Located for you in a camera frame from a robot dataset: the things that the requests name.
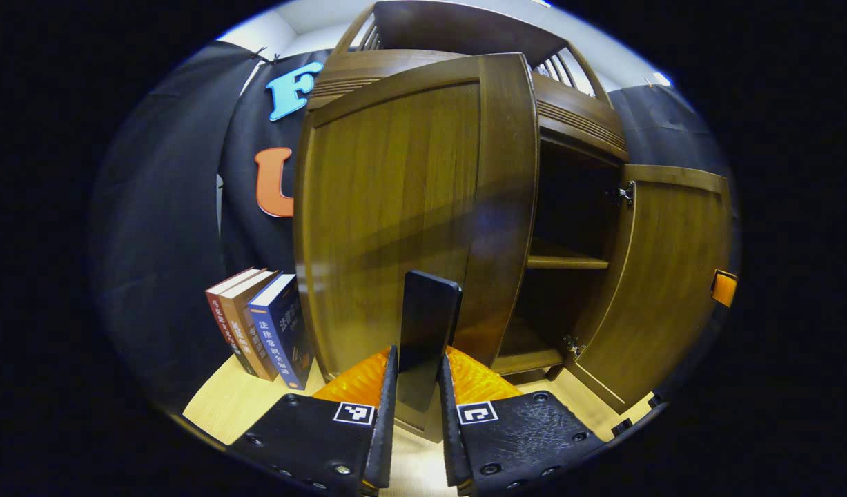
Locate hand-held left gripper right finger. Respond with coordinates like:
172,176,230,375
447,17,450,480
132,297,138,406
437,345,607,495

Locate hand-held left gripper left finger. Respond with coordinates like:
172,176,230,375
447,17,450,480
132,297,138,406
226,345,399,495

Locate wooden cabinet door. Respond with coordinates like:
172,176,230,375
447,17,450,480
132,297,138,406
293,53,540,442
544,164,733,415

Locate black door handle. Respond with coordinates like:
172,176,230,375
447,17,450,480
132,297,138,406
398,270,463,413

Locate wooden double-door shoe cabinet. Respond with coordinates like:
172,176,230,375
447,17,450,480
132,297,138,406
306,0,631,387

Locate blue book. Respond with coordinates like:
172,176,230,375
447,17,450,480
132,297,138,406
247,274,315,391

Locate tan book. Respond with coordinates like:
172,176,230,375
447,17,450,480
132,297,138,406
218,271,280,382

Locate black backdrop cloth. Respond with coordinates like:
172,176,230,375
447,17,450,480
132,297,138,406
88,40,741,408

